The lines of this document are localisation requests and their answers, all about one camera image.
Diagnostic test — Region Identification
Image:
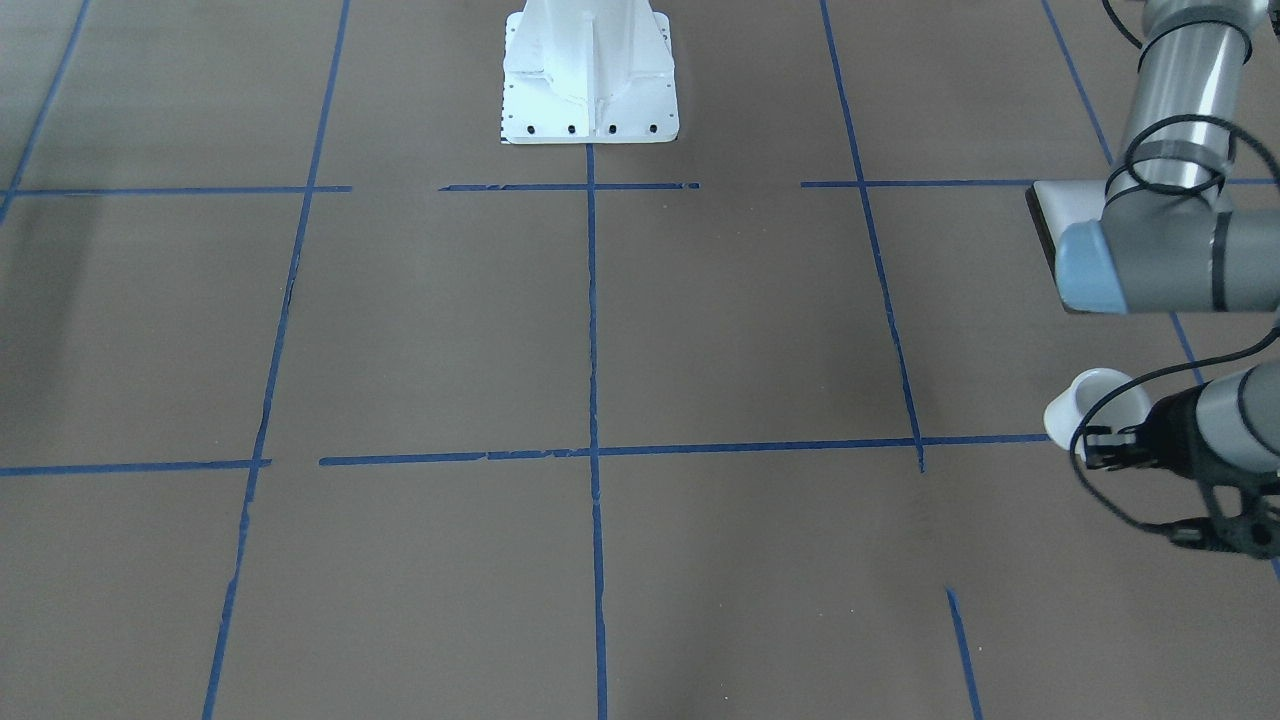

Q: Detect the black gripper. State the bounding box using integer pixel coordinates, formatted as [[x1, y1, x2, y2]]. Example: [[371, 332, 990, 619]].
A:
[[1082, 388, 1215, 479]]

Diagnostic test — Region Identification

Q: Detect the white plastic cup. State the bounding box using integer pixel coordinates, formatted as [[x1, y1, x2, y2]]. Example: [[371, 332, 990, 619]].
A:
[[1042, 368, 1155, 448]]

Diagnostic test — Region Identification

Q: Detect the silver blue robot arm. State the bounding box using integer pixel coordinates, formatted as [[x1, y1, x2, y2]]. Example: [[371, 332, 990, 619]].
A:
[[1055, 1, 1277, 479]]

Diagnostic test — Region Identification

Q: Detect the silver closed laptop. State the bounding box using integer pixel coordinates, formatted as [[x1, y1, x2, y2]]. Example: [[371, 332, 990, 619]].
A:
[[1027, 179, 1123, 314]]

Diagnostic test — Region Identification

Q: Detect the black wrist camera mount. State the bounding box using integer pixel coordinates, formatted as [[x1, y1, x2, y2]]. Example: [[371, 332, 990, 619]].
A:
[[1165, 474, 1279, 560]]

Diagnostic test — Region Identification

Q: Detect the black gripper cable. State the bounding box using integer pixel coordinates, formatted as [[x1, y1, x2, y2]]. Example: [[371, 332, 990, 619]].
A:
[[1068, 0, 1280, 533]]

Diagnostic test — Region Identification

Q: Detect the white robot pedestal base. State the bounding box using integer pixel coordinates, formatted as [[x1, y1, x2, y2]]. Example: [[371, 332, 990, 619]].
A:
[[500, 1, 680, 145]]

